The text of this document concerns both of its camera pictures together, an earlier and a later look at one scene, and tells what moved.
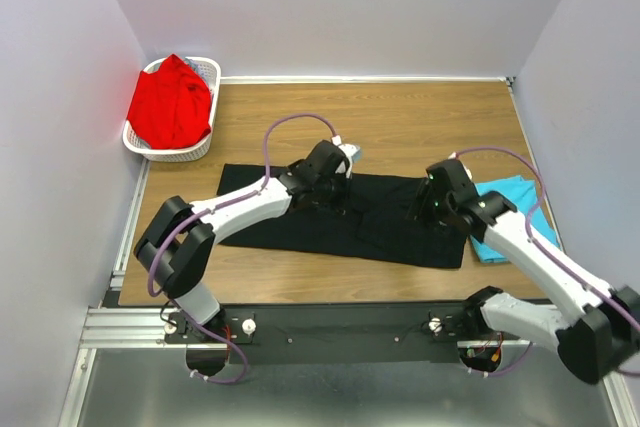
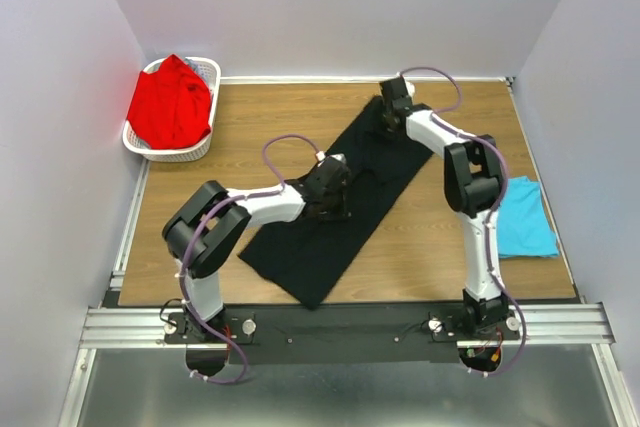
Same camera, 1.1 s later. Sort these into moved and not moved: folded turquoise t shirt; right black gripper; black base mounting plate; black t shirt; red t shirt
Moved: right black gripper; black t shirt
Not moved: black base mounting plate; folded turquoise t shirt; red t shirt
